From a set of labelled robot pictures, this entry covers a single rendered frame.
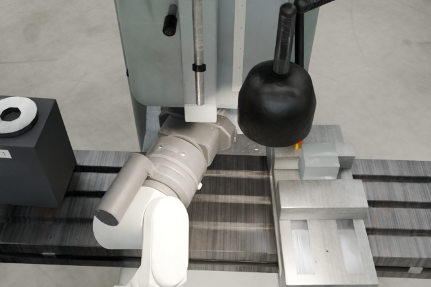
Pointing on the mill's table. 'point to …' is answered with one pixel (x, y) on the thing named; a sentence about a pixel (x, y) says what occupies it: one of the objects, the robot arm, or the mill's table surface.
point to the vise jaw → (321, 199)
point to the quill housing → (234, 24)
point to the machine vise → (319, 227)
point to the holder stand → (33, 152)
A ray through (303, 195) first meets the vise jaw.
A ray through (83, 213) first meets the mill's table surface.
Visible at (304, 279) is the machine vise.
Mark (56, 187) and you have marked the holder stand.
